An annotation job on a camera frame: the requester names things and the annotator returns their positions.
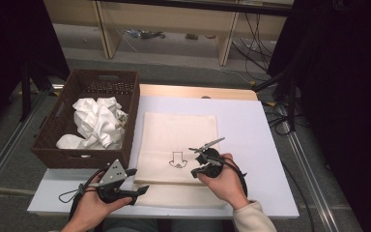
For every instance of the cream mesh laundry bag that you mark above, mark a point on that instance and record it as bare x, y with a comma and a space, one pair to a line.
174, 135

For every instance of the pile of plastic wrap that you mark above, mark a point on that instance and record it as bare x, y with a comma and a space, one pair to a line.
145, 34

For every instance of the white garment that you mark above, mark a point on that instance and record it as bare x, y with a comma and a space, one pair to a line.
96, 125

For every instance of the white board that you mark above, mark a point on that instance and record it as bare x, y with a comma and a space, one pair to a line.
254, 129

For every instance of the brown woven basket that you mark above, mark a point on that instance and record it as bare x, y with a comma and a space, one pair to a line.
64, 151

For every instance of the black curtain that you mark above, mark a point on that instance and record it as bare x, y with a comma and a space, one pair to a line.
6, 48
344, 96

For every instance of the aluminium floor rail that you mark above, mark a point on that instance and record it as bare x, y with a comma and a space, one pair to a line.
312, 180
9, 141

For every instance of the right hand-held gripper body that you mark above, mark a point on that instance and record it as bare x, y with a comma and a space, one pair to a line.
212, 164

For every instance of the person's left hand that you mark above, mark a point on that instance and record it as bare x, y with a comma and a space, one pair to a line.
90, 206

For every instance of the small green box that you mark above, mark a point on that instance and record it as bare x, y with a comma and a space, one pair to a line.
191, 36

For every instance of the wooden shelf unit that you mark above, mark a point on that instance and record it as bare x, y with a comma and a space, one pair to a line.
174, 16

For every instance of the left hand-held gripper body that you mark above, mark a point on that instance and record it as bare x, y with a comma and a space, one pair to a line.
114, 175

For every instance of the black metal stand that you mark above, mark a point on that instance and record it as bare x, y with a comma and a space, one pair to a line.
291, 103
25, 93

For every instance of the person's right hand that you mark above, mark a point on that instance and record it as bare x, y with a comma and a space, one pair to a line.
228, 187

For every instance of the brown tape roll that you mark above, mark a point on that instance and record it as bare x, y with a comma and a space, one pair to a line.
210, 36

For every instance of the wooden table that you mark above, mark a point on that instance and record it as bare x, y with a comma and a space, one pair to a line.
190, 92

